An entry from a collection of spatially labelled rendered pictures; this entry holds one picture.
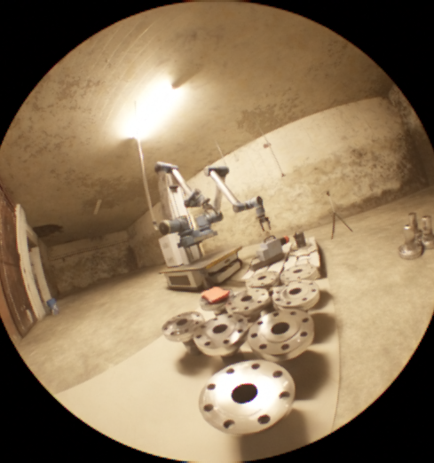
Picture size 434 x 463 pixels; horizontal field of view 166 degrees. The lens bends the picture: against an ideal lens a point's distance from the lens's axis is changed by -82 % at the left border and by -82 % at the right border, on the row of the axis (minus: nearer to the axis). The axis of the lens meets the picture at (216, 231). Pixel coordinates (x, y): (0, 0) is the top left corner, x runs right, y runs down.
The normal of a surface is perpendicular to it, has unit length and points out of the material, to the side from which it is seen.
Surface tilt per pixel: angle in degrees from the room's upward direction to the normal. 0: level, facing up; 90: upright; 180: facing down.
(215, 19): 180
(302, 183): 89
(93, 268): 90
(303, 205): 90
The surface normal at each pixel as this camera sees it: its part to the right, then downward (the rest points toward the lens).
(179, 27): 0.32, 0.95
